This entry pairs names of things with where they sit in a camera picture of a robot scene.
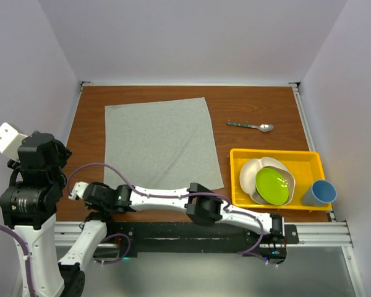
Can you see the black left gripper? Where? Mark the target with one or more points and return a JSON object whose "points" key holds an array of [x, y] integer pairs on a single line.
{"points": [[64, 153]]}

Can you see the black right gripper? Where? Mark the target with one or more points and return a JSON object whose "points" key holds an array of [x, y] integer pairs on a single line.
{"points": [[94, 206]]}

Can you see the grey cloth napkin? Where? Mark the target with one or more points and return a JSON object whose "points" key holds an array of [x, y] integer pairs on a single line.
{"points": [[163, 145]]}

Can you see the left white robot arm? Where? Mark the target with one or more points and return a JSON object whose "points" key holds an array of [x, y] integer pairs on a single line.
{"points": [[29, 212]]}

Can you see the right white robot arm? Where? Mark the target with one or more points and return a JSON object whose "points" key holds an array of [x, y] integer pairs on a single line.
{"points": [[202, 206]]}

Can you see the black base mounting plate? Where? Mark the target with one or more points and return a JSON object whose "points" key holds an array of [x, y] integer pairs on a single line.
{"points": [[132, 238]]}

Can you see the beige shell-shaped plate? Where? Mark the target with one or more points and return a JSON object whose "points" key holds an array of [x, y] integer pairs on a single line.
{"points": [[250, 169]]}

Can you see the lime green bowl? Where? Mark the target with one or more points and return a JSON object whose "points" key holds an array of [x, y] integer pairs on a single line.
{"points": [[271, 186]]}

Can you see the yellow plastic tray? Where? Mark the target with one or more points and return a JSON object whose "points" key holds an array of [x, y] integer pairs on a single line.
{"points": [[305, 166]]}

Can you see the blue plastic cup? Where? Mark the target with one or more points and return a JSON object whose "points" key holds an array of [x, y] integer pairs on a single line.
{"points": [[319, 194]]}

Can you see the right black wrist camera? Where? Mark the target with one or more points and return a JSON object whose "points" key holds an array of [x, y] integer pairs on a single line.
{"points": [[78, 191]]}

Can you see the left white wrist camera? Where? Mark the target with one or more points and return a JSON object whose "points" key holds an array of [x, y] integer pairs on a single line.
{"points": [[10, 140]]}

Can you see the spoon with teal handle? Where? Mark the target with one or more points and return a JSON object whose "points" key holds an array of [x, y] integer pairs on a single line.
{"points": [[261, 128]]}

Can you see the aluminium frame rail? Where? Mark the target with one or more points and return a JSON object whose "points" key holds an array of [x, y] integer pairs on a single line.
{"points": [[327, 234]]}

